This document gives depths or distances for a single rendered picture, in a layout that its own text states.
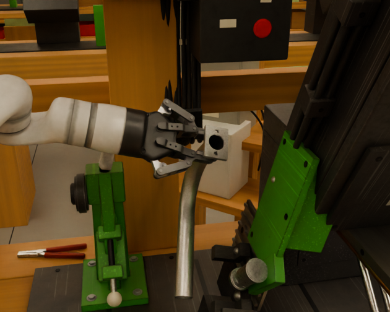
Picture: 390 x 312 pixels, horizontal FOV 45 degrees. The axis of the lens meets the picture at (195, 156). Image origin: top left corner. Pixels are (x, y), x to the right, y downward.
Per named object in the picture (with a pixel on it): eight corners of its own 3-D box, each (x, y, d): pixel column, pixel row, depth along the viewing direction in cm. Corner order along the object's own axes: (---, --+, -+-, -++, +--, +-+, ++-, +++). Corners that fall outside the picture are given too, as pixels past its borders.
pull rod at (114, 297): (122, 309, 87) (121, 284, 85) (107, 311, 87) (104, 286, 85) (121, 289, 92) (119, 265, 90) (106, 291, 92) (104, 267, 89)
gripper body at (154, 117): (117, 147, 68) (179, 157, 71) (124, 95, 71) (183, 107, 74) (109, 163, 75) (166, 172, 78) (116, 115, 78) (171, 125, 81)
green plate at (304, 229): (313, 283, 76) (363, 167, 69) (266, 279, 74) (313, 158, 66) (288, 242, 86) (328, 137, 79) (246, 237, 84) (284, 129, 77)
